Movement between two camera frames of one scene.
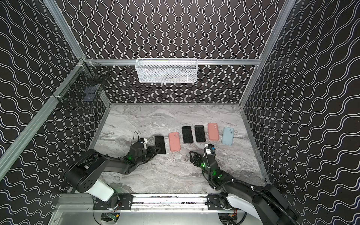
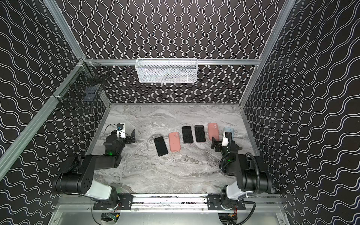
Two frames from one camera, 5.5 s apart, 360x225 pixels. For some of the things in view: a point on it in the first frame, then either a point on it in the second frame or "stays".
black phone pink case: [160, 142] stays
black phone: [187, 136] stays
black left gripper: [150, 151] -> [128, 138]
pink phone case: [213, 131] stays
